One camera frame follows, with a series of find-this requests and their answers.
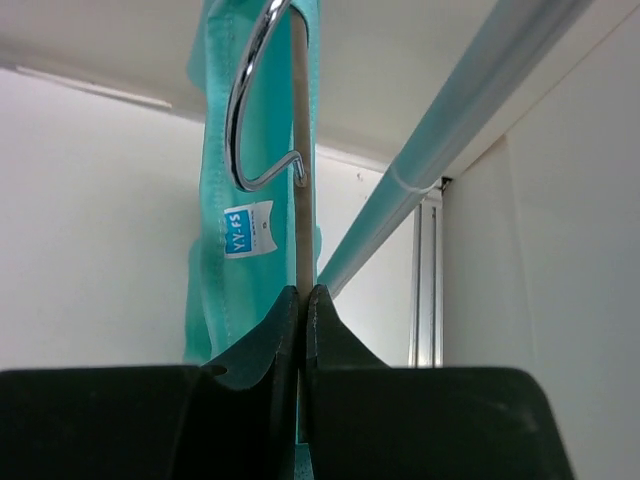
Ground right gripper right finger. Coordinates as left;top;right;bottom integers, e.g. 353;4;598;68
306;286;574;479

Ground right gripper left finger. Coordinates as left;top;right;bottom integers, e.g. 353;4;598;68
1;286;299;479

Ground teal t shirt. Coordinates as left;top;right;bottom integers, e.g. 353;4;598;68
182;0;326;480

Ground metal clothes hanger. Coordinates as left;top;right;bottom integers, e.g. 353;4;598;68
225;0;321;441

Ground white and chrome clothes rack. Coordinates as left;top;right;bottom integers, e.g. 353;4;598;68
318;1;589;296

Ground aluminium rail on table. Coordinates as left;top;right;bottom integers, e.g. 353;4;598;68
408;199;443;368

